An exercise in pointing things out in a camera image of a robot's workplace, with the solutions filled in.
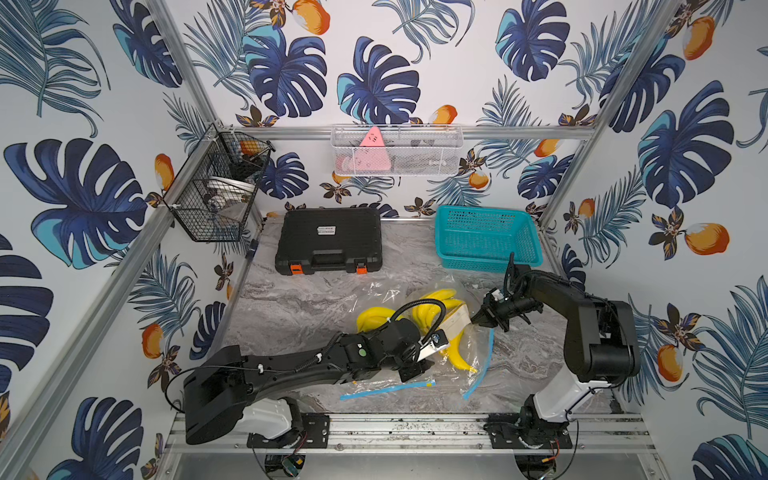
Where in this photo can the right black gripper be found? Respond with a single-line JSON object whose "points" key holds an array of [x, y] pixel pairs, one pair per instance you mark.
{"points": [[485, 315]]}

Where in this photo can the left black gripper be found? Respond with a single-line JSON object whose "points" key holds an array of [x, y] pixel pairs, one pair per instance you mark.
{"points": [[417, 351]]}

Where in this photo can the clear zip-top bag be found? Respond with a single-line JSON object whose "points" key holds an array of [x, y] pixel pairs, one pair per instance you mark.
{"points": [[441, 388]]}

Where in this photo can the yellow banana bunch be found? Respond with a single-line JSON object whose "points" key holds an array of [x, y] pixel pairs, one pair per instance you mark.
{"points": [[446, 309]]}

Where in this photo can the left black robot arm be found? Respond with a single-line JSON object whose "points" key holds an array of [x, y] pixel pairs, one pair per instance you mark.
{"points": [[216, 393]]}

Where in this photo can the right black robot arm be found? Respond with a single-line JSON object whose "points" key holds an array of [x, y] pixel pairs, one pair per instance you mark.
{"points": [[600, 349]]}

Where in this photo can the teal plastic basket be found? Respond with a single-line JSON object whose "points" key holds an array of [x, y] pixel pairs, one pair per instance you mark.
{"points": [[485, 239]]}

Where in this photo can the black plastic tool case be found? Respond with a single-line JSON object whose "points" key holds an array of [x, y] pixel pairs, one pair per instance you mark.
{"points": [[321, 240]]}

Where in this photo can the pink triangular item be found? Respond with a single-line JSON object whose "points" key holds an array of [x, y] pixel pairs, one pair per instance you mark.
{"points": [[371, 155]]}

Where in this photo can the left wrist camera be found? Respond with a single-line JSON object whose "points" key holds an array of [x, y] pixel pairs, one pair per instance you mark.
{"points": [[433, 343]]}

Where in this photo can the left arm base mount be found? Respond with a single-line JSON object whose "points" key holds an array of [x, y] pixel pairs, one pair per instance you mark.
{"points": [[308, 431]]}

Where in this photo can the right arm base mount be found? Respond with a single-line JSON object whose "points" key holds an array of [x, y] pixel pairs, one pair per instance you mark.
{"points": [[527, 432]]}

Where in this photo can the white wire wall basket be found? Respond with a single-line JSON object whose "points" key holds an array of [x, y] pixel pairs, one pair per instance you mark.
{"points": [[415, 150]]}

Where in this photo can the aluminium front rail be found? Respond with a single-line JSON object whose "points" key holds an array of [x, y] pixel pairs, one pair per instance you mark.
{"points": [[433, 434]]}

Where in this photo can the black wire basket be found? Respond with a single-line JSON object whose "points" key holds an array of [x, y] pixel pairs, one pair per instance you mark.
{"points": [[214, 193]]}

